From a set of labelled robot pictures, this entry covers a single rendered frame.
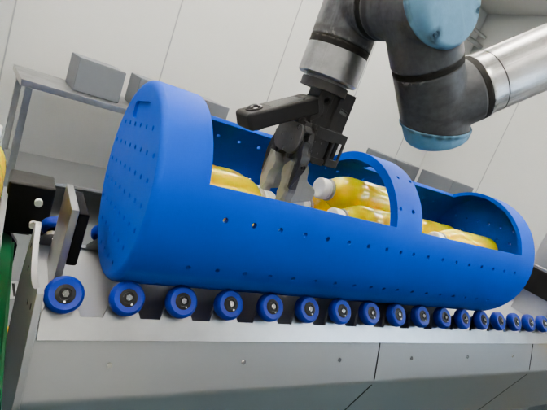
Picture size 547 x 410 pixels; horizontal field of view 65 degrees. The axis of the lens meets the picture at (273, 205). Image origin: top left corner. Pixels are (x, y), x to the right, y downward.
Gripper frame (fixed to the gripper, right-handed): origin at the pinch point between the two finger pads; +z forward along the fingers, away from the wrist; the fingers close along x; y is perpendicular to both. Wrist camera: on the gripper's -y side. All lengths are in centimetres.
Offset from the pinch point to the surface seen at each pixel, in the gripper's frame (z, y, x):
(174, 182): -2.4, -18.4, -8.6
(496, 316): 14, 70, -5
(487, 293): 7, 55, -8
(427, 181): 6, 319, 232
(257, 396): 29.4, 5.5, -8.9
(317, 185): -3.6, 13.0, 6.5
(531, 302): 14, 107, 5
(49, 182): 11.5, -27.8, 24.5
